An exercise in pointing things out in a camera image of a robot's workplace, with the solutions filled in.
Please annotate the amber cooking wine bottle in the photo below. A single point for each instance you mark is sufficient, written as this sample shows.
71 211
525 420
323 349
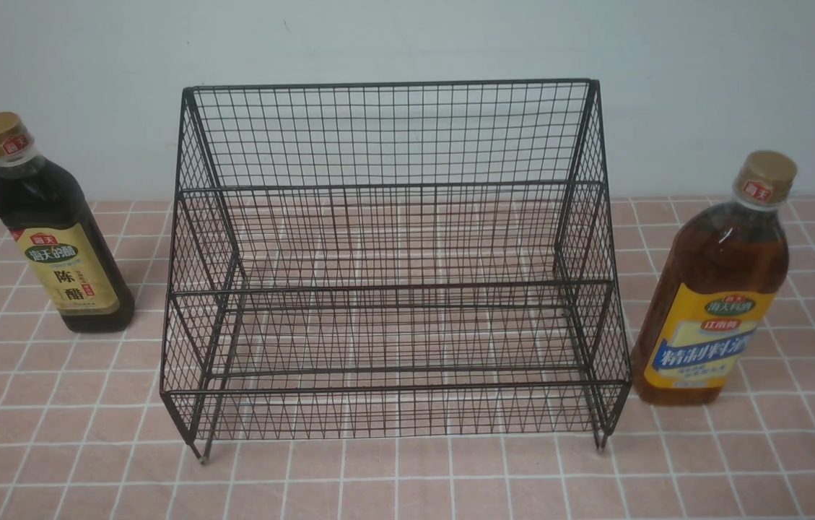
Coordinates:
721 276

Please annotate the black wire mesh shelf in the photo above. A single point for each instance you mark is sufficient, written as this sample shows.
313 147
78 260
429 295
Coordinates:
392 259

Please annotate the dark vinegar bottle gold cap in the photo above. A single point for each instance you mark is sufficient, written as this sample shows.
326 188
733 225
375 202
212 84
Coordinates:
44 209

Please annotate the pink checkered tablecloth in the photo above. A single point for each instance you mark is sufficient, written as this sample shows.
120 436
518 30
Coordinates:
83 434

